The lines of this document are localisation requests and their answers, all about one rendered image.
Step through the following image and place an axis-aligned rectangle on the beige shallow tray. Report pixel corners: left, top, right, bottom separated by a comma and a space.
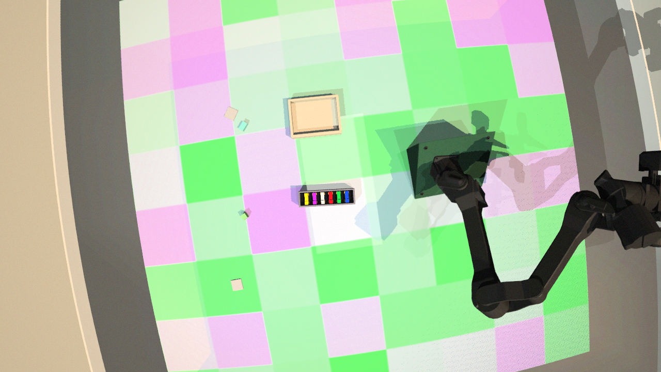
288, 95, 342, 139

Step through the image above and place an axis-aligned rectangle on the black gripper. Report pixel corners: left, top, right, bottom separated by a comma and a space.
635, 150, 661, 222

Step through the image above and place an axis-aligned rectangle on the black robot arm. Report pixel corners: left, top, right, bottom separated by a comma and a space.
430, 154, 661, 319

